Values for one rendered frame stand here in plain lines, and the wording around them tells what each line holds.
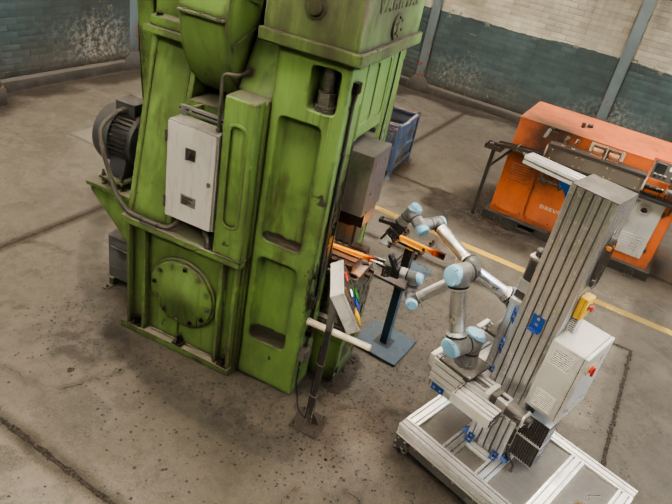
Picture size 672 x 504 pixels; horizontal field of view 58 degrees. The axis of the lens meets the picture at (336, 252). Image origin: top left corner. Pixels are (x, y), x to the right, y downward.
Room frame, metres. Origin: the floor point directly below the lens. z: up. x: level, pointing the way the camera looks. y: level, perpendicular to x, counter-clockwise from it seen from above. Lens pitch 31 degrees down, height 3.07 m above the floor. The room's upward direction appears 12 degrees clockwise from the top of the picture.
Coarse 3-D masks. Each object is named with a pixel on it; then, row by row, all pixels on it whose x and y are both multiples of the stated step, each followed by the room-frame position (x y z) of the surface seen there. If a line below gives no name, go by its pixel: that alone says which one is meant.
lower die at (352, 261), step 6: (336, 252) 3.45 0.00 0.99; (342, 252) 3.46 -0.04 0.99; (330, 258) 3.38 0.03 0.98; (336, 258) 3.39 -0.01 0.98; (342, 258) 3.40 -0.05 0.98; (348, 258) 3.41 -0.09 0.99; (354, 258) 3.42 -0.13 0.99; (360, 258) 3.46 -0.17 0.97; (348, 264) 3.35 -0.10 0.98; (354, 264) 3.37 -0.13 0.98; (348, 270) 3.34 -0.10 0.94; (354, 270) 3.39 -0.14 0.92
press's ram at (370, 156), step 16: (368, 144) 3.47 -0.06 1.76; (384, 144) 3.53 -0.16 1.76; (352, 160) 3.33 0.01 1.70; (368, 160) 3.30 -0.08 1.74; (384, 160) 3.48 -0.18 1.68; (352, 176) 3.32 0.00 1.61; (368, 176) 3.29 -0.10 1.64; (384, 176) 3.56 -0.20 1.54; (352, 192) 3.31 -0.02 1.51; (368, 192) 3.31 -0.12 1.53; (352, 208) 3.31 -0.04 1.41; (368, 208) 3.39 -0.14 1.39
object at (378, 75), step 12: (384, 60) 3.54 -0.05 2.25; (372, 72) 3.42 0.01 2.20; (384, 72) 3.62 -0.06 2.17; (372, 84) 3.46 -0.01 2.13; (384, 84) 3.67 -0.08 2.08; (372, 96) 3.50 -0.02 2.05; (384, 96) 3.69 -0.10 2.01; (360, 108) 3.33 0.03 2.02; (372, 108) 3.51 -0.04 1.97; (360, 120) 3.38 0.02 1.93; (372, 120) 3.56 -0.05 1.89; (360, 132) 3.40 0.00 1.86
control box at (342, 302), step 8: (336, 264) 3.00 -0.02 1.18; (344, 264) 3.01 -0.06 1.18; (336, 272) 2.92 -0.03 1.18; (344, 272) 2.92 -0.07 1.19; (336, 280) 2.84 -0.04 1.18; (344, 280) 2.84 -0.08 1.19; (336, 288) 2.76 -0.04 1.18; (344, 288) 2.76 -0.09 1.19; (352, 288) 2.96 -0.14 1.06; (336, 296) 2.70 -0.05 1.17; (344, 296) 2.70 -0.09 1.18; (336, 304) 2.70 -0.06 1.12; (344, 304) 2.70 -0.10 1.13; (344, 312) 2.70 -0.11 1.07; (352, 312) 2.71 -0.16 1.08; (344, 320) 2.71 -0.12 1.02; (352, 320) 2.71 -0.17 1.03; (344, 328) 2.71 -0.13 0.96; (352, 328) 2.71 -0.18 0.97
